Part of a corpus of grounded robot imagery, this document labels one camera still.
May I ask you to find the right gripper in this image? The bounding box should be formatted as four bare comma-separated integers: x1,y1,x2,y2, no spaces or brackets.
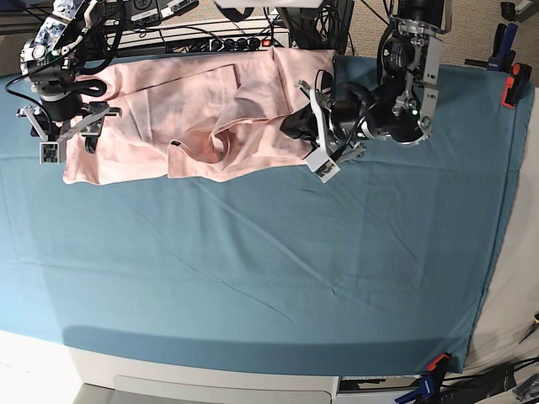
16,94,122,154

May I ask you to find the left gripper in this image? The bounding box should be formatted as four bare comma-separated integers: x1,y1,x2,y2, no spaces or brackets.
280,71,366,162

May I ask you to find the pink T-shirt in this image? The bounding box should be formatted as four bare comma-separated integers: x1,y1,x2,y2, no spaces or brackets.
63,47,334,185

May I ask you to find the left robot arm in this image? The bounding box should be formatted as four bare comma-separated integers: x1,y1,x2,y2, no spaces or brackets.
280,1,452,162

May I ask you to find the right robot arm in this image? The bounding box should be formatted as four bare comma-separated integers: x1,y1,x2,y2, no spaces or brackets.
17,1,126,164

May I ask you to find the black power strip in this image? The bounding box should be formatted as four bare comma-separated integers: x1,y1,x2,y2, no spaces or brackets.
165,35,286,53

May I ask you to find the teal table cloth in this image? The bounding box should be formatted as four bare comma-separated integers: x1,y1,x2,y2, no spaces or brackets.
1,66,538,376

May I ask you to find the blue clamp top right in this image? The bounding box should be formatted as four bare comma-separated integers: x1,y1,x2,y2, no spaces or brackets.
464,23,518,73

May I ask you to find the orange black clamp right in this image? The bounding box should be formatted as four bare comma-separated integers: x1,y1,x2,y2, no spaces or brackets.
501,63,532,109

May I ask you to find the orange blue clamp bottom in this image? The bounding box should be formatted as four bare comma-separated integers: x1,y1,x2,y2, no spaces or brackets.
395,353,452,404

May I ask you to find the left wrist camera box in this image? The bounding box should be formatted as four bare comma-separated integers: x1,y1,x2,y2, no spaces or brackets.
304,148,340,183

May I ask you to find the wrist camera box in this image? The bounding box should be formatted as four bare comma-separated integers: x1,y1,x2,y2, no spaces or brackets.
39,141,67,164
304,148,340,183

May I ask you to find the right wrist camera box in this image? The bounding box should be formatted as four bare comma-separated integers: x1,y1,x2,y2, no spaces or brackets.
39,141,67,164

